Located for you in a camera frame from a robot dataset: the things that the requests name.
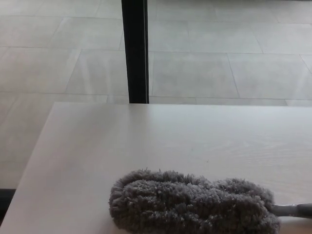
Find grey fluffy microfibre duster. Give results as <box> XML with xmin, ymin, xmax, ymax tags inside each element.
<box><xmin>108</xmin><ymin>167</ymin><xmax>312</xmax><ymax>234</ymax></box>

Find black vertical window frame post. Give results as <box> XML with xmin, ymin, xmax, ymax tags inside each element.
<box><xmin>121</xmin><ymin>0</ymin><xmax>150</xmax><ymax>104</ymax></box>

